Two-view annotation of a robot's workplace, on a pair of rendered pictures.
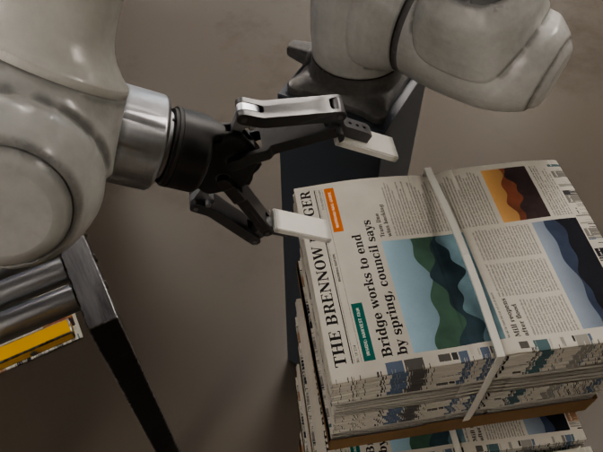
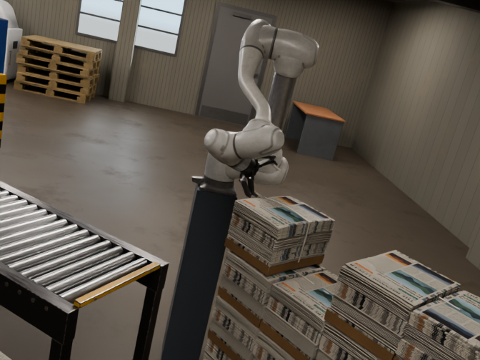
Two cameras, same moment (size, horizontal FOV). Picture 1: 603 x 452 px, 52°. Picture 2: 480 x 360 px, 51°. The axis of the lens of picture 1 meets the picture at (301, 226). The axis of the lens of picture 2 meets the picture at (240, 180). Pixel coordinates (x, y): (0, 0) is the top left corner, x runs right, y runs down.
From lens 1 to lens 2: 1.69 m
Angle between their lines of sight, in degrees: 46
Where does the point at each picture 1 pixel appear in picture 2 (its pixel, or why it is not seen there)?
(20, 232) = (281, 142)
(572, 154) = not seen: hidden behind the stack
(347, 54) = (225, 172)
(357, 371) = (283, 226)
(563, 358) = (319, 227)
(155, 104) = not seen: hidden behind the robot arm
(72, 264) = (137, 252)
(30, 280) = (125, 257)
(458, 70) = (266, 169)
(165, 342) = not seen: outside the picture
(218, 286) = (103, 341)
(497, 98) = (276, 177)
